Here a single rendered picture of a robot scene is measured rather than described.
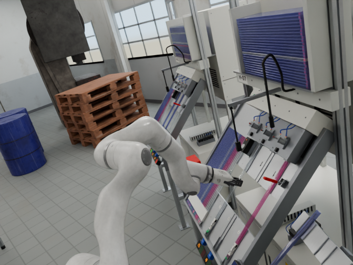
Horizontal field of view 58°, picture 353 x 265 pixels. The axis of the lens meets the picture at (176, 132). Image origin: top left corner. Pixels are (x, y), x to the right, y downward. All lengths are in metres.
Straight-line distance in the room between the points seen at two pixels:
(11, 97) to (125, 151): 9.87
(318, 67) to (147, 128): 0.62
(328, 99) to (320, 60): 0.14
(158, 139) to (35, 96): 9.90
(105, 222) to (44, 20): 6.15
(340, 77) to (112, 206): 0.87
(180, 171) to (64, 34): 5.91
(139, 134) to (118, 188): 0.22
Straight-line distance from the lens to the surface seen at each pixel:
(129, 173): 1.01
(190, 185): 1.35
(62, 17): 7.03
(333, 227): 1.79
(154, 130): 1.16
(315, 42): 1.18
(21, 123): 5.45
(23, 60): 10.94
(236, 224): 1.49
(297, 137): 1.30
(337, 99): 1.24
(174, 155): 1.28
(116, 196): 1.04
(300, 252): 1.66
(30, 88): 10.94
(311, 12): 1.16
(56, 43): 6.97
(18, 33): 10.99
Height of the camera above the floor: 1.75
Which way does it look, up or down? 20 degrees down
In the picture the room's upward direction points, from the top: 15 degrees counter-clockwise
